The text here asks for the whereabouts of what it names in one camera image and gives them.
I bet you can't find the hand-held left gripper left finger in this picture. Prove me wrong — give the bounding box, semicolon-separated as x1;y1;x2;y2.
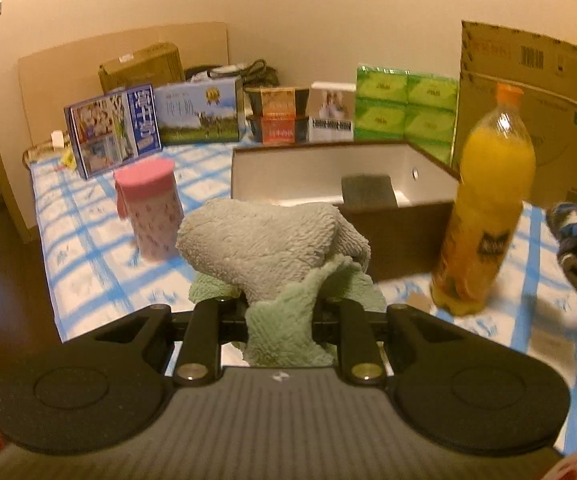
93;297;249;387

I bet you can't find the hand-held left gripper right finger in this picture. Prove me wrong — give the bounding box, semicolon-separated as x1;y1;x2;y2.
312;297;462;387

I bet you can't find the light green fluffy towel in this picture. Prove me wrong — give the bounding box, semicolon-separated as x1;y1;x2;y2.
190;254;387;369

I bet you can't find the brown box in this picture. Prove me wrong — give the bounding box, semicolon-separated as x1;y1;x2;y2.
231;141;462;282

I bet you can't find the dark grey cloth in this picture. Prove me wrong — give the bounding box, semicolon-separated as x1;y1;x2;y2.
341;174;398;210

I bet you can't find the pink lidded container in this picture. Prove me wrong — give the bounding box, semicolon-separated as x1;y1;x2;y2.
113;156;185;262

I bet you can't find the red label small box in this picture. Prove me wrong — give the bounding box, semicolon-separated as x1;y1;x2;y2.
246;114;311;145

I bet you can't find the orange juice bottle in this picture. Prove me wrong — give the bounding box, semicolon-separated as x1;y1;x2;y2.
431;83;538;317

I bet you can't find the white photo printed box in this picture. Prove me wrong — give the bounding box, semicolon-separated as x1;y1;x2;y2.
308;81;357;144

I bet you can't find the blue meadow printed box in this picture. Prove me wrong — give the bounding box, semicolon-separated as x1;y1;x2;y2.
153;77;246;147

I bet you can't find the green tissue multipack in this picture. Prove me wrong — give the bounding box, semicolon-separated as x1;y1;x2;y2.
353;63;459;167

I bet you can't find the colourful cartoon printed box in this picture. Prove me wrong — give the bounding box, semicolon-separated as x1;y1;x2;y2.
63;83;163;181

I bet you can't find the brown cardboard carton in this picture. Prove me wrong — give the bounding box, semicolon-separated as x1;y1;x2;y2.
98;42;186;95

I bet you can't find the large cardboard box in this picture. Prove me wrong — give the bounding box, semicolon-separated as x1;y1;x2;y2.
451;20;577;212

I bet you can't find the dark bag with straps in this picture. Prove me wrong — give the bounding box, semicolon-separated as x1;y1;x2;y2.
241;58;282;89

